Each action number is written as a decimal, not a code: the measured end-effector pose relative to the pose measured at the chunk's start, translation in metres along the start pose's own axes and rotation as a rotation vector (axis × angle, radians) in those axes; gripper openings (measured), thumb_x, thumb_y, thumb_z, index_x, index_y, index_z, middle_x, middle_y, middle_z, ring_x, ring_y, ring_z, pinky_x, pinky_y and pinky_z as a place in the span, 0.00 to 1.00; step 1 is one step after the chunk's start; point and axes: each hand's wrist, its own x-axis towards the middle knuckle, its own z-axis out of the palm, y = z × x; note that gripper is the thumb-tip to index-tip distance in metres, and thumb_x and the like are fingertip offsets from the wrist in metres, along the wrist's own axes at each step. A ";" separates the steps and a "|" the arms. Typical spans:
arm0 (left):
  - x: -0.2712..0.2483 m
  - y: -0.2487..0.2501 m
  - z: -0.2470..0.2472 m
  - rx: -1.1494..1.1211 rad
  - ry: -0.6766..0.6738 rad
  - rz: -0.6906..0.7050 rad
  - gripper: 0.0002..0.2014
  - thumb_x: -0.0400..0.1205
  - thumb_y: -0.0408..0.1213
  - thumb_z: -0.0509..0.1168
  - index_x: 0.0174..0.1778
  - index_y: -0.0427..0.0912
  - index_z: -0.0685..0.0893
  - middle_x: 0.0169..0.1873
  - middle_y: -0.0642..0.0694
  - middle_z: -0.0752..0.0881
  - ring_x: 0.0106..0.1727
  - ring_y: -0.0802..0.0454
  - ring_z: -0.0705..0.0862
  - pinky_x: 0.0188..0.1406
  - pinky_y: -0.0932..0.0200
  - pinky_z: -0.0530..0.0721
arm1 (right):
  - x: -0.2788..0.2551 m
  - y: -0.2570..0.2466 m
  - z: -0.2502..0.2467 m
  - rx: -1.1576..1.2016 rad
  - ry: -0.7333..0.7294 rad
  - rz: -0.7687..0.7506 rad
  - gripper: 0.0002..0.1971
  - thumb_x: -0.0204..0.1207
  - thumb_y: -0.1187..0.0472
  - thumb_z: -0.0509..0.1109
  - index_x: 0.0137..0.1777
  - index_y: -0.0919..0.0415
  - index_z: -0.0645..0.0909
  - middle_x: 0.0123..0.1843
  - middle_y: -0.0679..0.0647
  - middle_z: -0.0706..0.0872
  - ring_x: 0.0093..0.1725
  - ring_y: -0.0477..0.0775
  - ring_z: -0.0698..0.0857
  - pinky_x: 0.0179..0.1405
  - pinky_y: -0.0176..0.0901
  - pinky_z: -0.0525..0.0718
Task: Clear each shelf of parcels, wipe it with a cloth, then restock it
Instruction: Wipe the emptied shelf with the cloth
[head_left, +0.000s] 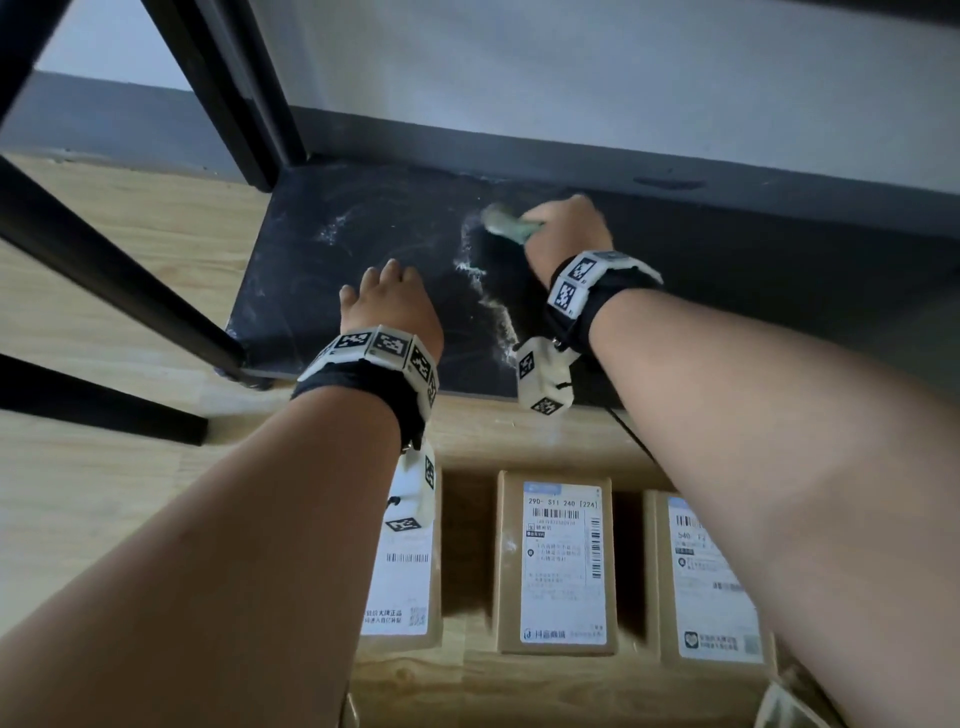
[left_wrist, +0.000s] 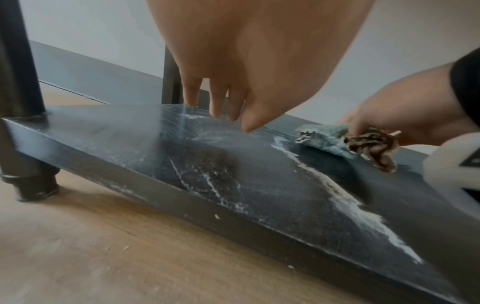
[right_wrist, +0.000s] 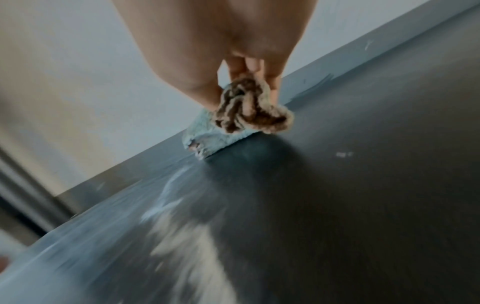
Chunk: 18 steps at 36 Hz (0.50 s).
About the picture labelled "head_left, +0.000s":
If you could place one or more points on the black low table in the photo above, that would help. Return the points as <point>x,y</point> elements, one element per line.
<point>97,397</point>

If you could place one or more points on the person's left hand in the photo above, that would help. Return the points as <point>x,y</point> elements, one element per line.
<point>394,307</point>

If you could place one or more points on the black marker wristband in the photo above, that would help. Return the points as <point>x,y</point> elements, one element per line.
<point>615,289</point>
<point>352,386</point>

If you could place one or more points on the white marker cube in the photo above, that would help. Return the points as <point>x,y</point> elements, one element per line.
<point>540,375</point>

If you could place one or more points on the person's right hand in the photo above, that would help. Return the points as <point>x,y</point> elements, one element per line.
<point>574,236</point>

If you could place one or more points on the dark metal shelf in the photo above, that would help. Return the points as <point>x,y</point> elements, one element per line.
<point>750,247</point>

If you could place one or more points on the green and pink cleaning cloth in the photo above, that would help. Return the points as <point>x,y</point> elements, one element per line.
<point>506,223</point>

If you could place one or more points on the person's left forearm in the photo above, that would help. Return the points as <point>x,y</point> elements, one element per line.
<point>210,592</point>

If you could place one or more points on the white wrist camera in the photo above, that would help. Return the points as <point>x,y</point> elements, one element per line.
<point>416,502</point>

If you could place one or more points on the brown cardboard box white label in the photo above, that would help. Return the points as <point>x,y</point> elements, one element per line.
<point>412,592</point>
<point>555,570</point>
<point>712,607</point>

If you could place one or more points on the person's right forearm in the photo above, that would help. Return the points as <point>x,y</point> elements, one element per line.
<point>810,487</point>

